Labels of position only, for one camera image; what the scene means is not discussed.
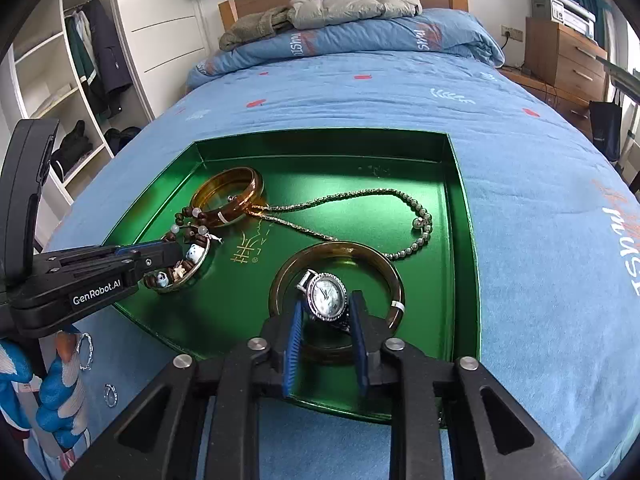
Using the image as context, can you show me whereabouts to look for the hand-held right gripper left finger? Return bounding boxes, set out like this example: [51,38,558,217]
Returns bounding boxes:
[65,300,304,480]

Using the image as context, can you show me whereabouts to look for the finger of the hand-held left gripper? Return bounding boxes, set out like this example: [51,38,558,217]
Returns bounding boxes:
[127,251,184,287]
[114,241,184,261]

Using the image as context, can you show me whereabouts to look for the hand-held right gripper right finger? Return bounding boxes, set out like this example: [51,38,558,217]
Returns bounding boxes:
[349,292,581,480]

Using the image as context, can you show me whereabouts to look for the wooden beaded bracelet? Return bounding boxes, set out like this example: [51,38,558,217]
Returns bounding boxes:
[144,205,224,293]

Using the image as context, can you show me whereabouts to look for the thin silver bangle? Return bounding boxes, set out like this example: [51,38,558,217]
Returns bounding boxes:
[150,232,214,293]

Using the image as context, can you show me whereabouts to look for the silver wristwatch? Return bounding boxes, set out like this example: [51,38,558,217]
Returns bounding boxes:
[296,269,353,333]

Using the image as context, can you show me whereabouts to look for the dark tortoiseshell bangle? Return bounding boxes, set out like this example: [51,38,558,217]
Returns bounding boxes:
[268,241,405,366]

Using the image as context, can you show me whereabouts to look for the amber bangle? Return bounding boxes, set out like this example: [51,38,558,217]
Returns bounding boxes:
[190,167,265,228]

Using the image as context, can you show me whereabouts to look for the silver chain necklace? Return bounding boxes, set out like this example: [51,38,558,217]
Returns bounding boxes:
[247,187,403,258]

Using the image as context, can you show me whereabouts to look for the green tray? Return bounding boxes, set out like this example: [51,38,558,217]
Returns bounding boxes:
[102,129,482,428]

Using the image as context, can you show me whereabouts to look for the person's left hand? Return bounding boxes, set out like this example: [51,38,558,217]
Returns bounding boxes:
[0,329,90,456]

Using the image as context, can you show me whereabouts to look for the dark folded clothes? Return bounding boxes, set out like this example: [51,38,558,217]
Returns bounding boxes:
[50,120,95,181]

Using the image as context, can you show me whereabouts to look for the hanging clothes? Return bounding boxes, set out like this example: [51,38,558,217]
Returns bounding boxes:
[64,0,135,118]

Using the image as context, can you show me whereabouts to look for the white wardrobe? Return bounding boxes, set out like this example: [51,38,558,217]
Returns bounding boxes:
[0,0,208,226]

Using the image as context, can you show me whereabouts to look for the olive jacket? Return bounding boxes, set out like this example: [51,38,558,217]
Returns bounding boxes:
[219,6,296,52]

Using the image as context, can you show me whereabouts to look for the folded blue duvet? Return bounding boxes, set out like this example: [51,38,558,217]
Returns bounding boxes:
[186,7,506,93]

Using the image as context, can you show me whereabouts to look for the dark tote bag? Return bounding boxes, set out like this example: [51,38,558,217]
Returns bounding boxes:
[589,100,623,161]

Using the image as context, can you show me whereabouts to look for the wooden drawer cabinet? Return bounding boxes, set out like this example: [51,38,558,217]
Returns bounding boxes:
[525,16,608,106]

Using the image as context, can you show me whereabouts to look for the desk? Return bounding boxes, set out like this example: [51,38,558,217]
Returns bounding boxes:
[597,55,640,106]

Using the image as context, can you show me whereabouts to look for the white printer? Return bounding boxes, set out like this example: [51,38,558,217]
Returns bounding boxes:
[527,0,597,38]

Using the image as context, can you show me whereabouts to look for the small silver bracelet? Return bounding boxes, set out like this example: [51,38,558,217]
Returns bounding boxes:
[77,332,96,372]

